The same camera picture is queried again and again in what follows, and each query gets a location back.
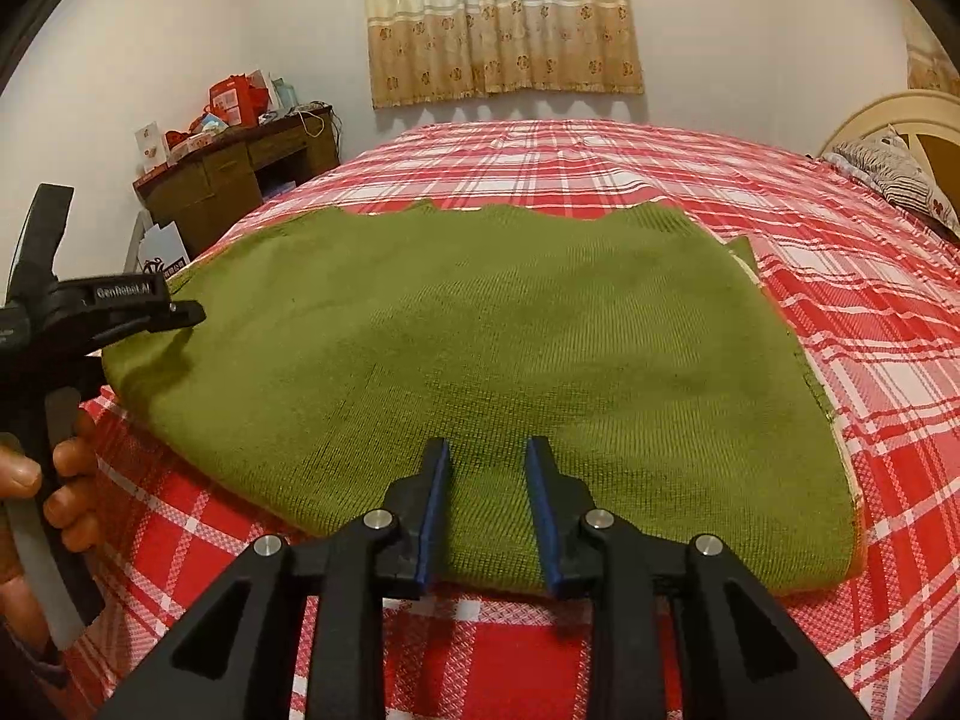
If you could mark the person's left hand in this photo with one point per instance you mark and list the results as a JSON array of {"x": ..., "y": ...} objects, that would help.
[{"x": 71, "y": 457}]

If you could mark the white paper bag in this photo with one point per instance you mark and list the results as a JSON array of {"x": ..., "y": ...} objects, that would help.
[{"x": 161, "y": 249}]

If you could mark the red gift box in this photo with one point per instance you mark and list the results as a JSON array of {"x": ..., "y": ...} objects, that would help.
[{"x": 236, "y": 99}]

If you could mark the cream wooden headboard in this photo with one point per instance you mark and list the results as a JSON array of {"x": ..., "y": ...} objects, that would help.
[{"x": 922, "y": 116}]

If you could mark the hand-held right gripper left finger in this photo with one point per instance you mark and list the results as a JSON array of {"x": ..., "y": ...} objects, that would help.
[{"x": 435, "y": 510}]

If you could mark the beige floral window curtain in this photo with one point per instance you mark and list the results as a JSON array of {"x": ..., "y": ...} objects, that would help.
[{"x": 502, "y": 22}]

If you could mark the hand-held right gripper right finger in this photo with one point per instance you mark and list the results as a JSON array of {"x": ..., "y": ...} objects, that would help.
[{"x": 541, "y": 510}]

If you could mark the bed with red plaid sheet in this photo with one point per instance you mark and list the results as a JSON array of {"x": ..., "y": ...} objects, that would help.
[{"x": 862, "y": 300}]

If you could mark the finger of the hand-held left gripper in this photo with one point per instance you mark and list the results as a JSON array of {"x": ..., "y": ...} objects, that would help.
[
  {"x": 43, "y": 240},
  {"x": 120, "y": 300}
]

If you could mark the floral striped pillow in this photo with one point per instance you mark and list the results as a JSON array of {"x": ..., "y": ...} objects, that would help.
[{"x": 892, "y": 172}]

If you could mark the green orange striped knit sweater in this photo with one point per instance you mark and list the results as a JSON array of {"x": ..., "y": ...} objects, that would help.
[{"x": 480, "y": 345}]

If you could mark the brown wooden desk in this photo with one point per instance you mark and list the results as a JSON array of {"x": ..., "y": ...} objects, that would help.
[{"x": 217, "y": 180}]

